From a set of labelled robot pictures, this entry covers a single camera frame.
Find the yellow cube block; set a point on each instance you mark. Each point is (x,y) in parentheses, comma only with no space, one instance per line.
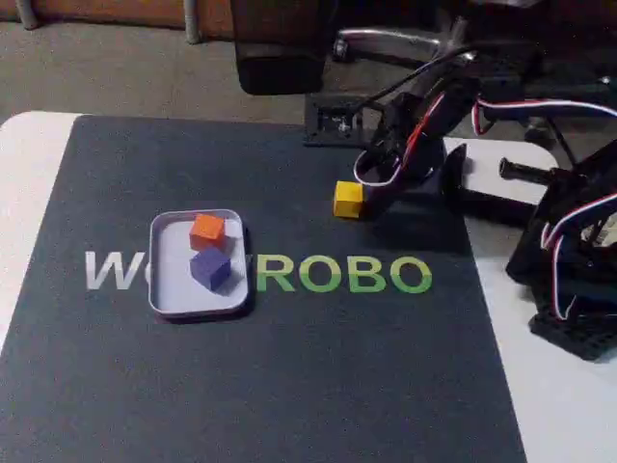
(347,200)

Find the orange cube block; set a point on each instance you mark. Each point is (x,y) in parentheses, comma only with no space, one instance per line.
(207,231)

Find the purple cube block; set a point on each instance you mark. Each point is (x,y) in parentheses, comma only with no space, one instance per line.
(209,270)

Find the white rectangular tray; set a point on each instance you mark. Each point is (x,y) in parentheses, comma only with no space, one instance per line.
(166,289)

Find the black table clamp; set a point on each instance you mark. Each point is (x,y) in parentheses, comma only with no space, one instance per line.
(482,195)

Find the chrome office chair base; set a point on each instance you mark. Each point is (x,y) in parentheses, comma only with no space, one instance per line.
(385,41)

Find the grey metal leg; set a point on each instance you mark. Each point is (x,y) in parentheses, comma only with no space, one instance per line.
(194,21)
(26,12)

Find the dark mat with WOWROBO print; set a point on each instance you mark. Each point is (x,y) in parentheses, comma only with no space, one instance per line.
(241,386)

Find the black gripper camera mount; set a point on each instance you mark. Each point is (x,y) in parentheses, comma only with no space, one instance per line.
(332,120)

